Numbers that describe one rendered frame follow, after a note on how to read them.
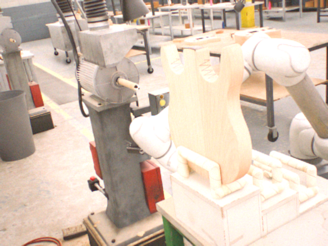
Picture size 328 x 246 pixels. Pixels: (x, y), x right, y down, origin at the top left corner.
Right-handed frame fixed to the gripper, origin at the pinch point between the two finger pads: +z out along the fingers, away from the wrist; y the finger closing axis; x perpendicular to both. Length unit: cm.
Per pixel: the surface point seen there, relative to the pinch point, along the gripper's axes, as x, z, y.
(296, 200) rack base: -5, -82, 15
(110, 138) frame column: -13.1, 42.9, -2.6
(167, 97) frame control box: 1.6, 25.9, 31.8
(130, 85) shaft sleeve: 22.2, 9.1, 7.2
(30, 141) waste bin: -83, 294, -28
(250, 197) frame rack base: 7, -83, -2
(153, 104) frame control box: -0.2, 29.5, 24.4
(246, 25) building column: -200, 749, 667
